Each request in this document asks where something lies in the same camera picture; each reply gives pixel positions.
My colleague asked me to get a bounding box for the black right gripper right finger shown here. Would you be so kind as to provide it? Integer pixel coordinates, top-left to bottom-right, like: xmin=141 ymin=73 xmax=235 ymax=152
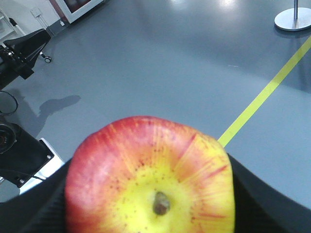
xmin=229 ymin=155 xmax=311 ymax=233

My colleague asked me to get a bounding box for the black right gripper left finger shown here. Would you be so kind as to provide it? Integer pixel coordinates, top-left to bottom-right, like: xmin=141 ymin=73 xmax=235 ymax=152
xmin=0 ymin=161 xmax=70 ymax=233

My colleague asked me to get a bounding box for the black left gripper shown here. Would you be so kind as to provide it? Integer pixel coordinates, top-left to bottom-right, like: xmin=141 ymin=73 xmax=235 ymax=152
xmin=0 ymin=121 xmax=54 ymax=188

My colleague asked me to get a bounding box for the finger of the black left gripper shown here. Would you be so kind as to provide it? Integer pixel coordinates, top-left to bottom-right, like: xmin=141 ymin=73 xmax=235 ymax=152
xmin=2 ymin=29 xmax=51 ymax=80

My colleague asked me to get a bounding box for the red yellow apple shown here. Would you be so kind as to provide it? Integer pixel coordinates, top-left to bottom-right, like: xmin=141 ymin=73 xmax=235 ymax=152
xmin=65 ymin=116 xmax=235 ymax=233

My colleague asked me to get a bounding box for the metal stanchion pole with base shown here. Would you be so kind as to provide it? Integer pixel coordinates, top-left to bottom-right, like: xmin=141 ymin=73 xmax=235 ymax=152
xmin=274 ymin=0 xmax=311 ymax=32

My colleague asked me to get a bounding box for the white framed panel on wall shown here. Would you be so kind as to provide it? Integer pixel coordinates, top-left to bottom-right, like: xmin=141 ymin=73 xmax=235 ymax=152
xmin=50 ymin=0 xmax=106 ymax=24

